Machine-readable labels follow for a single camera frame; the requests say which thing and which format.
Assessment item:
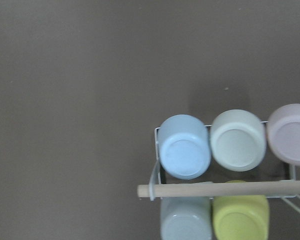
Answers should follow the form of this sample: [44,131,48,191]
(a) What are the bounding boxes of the blue cup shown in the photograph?
[157,114,211,180]

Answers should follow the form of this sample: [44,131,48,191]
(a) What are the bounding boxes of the cream cup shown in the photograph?
[210,109,267,172]

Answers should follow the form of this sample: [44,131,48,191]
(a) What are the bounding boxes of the grey cup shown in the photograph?
[160,197,213,240]

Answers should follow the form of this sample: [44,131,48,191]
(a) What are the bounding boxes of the yellow cup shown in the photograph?
[212,195,270,240]

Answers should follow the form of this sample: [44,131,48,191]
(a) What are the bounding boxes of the pink cup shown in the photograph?
[266,103,300,166]

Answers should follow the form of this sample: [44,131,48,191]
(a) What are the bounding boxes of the white cup rack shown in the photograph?
[137,127,300,214]

